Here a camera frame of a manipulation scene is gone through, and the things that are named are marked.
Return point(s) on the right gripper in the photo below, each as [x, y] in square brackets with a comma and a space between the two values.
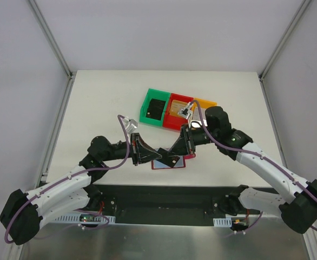
[187, 140]

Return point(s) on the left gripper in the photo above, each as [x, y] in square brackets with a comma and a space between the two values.
[134, 149]

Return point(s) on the red leather card holder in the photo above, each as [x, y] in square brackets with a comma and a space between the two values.
[155, 165]

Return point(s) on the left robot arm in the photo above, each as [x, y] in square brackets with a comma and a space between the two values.
[25, 213]

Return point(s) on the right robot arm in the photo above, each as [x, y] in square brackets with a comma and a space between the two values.
[295, 200]

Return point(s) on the silver VIP card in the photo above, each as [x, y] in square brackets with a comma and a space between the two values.
[197, 122]

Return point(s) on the gold VIP card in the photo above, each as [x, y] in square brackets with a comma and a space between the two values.
[176, 106]

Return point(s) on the black VIP card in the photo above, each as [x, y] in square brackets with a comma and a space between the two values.
[155, 109]

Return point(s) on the red plastic bin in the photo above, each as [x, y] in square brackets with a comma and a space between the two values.
[172, 122]

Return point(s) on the yellow plastic bin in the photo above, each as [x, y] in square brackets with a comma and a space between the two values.
[205, 103]

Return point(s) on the green plastic bin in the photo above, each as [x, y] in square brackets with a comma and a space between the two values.
[153, 94]

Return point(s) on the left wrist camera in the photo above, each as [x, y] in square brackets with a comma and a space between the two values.
[130, 125]

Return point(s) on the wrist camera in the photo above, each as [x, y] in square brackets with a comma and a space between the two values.
[130, 125]
[187, 113]

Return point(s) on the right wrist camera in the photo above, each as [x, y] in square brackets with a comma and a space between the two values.
[187, 113]

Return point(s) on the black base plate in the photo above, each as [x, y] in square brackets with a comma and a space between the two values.
[159, 205]

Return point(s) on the left white cable duct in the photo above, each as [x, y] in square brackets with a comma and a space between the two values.
[82, 218]

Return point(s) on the white cable duct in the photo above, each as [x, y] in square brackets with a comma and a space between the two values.
[82, 218]
[222, 222]

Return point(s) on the right white cable duct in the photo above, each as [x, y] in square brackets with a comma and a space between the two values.
[222, 222]

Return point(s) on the left aluminium table rail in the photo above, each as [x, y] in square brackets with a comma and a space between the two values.
[49, 150]

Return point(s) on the aluminium table rail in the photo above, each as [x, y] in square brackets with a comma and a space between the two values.
[49, 150]
[273, 122]

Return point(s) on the right aluminium table rail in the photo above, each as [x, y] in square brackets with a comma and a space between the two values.
[273, 122]

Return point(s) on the right aluminium frame post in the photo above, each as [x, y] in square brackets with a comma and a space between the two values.
[293, 24]

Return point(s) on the aluminium frame post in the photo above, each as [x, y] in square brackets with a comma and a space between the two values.
[42, 22]
[293, 24]

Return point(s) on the left aluminium frame post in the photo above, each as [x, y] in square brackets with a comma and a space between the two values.
[42, 22]

